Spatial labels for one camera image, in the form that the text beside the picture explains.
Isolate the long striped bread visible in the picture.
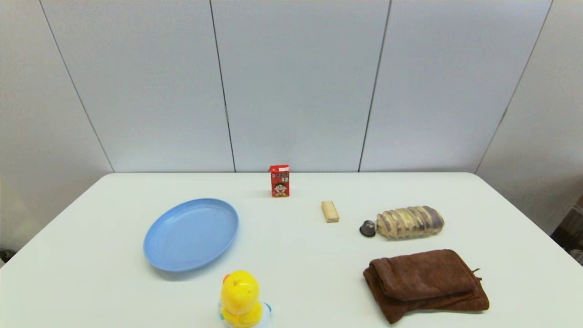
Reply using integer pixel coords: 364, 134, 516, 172
376, 205, 445, 240

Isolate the red milk carton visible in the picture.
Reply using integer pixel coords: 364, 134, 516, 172
268, 165, 291, 198

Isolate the small wooden block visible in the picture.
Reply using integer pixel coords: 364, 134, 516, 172
321, 201, 340, 223

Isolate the blue round plate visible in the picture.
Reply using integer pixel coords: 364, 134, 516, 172
143, 198, 239, 272

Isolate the yellow duck toy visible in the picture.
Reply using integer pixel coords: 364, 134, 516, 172
219, 270, 273, 328

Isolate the folded brown towel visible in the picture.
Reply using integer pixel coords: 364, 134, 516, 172
363, 249, 490, 325

